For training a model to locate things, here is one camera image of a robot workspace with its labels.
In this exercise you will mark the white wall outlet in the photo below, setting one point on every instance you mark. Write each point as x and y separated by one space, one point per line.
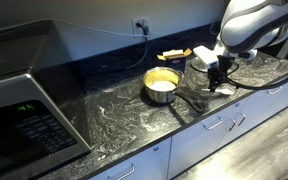
140 27

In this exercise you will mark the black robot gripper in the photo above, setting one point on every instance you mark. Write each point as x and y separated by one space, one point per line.
217 73

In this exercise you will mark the glass pot lid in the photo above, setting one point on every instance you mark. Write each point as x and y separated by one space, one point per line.
198 65

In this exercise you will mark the white plastic spoon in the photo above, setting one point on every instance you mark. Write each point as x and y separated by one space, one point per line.
221 91

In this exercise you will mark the steel saucepan with black handle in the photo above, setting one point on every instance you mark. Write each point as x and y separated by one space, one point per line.
162 84

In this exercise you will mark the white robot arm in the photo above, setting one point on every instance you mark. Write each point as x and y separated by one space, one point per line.
246 26

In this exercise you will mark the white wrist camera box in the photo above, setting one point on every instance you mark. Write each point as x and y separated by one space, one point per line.
207 56

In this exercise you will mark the blue pasta box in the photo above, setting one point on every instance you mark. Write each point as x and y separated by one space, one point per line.
175 59

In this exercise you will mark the silver drawer handle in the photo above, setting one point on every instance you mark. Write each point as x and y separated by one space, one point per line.
209 125

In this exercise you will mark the black steel microwave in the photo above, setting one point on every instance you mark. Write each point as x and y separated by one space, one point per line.
35 133

